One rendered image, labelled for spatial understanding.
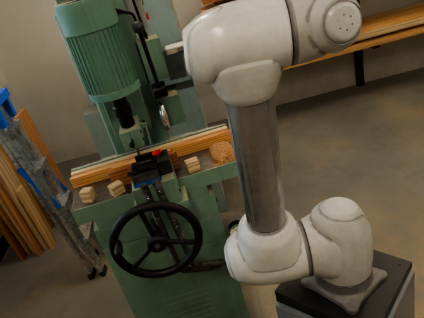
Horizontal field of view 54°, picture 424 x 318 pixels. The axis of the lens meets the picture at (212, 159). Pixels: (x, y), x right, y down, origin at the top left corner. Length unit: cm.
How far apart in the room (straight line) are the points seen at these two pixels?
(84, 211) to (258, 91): 87
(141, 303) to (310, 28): 128
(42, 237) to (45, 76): 154
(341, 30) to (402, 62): 364
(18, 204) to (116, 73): 172
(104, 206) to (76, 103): 260
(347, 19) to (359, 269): 68
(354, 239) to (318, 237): 9
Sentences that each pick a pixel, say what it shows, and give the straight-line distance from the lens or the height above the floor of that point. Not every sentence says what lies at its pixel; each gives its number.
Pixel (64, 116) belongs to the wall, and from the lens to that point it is 406.
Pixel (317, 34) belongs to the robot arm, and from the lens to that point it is 73.
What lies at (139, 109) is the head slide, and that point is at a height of 109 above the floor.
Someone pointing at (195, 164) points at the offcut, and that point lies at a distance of 140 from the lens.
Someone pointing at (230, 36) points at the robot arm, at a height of 143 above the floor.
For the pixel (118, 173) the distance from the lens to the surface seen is 146.
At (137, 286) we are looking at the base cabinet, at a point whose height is 50.
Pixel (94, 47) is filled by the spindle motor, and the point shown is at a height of 137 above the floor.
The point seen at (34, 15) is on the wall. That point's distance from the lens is 386.
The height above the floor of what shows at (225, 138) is 92.
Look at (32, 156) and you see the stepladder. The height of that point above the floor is 77.
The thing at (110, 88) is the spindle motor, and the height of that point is 124.
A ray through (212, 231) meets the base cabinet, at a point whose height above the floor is 65.
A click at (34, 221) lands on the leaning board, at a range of 294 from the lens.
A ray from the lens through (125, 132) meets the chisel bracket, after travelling 145.
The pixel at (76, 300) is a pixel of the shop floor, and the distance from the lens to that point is 257.
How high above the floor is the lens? 160
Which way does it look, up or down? 28 degrees down
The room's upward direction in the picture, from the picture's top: 15 degrees counter-clockwise
